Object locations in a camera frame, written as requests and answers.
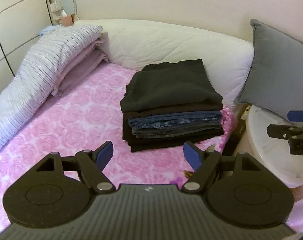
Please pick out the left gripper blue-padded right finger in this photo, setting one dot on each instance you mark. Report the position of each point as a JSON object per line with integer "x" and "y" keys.
{"x": 208, "y": 164}

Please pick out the stack of folded clothes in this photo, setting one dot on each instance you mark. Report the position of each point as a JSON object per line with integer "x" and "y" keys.
{"x": 167, "y": 104}

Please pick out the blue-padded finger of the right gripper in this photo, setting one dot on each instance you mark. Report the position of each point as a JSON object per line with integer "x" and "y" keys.
{"x": 295, "y": 116}

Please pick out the grey cushion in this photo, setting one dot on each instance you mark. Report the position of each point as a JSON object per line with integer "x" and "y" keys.
{"x": 275, "y": 78}

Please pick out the pink floral bed sheet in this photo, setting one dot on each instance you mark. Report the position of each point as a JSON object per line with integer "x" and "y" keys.
{"x": 85, "y": 118}

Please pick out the light blue cloth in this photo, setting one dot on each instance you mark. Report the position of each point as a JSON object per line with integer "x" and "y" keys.
{"x": 46, "y": 29}

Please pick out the pink curtain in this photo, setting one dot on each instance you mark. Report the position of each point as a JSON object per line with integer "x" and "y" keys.
{"x": 295, "y": 220}

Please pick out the white wardrobe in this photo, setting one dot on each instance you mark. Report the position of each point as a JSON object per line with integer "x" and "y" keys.
{"x": 20, "y": 24}

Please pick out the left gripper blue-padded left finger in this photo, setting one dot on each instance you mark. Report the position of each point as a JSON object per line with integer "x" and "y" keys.
{"x": 81, "y": 173}

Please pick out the oval mirror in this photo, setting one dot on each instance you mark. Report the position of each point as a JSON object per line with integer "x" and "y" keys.
{"x": 66, "y": 1}

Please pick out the purple folded blanket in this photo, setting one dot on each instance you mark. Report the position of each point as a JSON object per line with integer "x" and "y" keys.
{"x": 79, "y": 68}

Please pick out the white striped duvet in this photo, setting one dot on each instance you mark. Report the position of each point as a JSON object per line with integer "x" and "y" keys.
{"x": 45, "y": 65}

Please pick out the white laundry bin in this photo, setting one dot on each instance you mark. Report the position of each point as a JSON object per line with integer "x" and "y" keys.
{"x": 272, "y": 153}

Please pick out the white padded headboard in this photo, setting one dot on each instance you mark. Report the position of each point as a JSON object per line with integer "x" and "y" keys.
{"x": 134, "y": 44}

